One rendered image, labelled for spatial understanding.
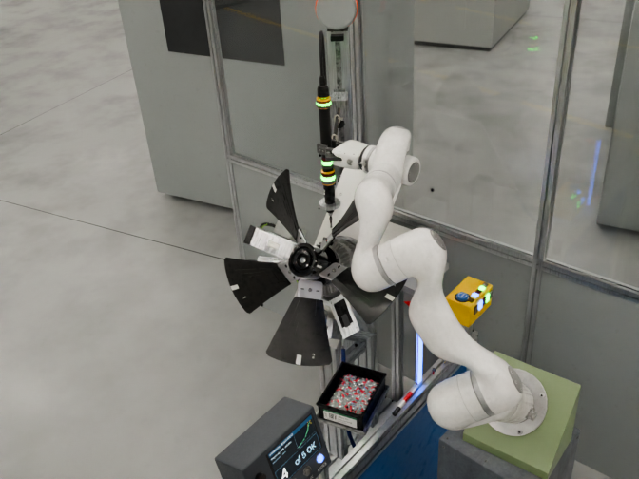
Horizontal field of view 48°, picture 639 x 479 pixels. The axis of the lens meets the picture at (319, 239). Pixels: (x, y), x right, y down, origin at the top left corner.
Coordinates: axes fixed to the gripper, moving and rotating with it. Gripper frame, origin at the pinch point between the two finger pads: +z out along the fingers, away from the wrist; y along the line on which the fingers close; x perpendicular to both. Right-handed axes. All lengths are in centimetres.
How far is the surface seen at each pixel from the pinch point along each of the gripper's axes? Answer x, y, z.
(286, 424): -40, -66, -37
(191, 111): -88, 136, 234
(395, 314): -106, 54, 12
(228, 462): -41, -83, -33
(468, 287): -58, 31, -35
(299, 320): -61, -15, 4
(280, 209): -36.7, 8.5, 31.2
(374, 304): -48, -6, -21
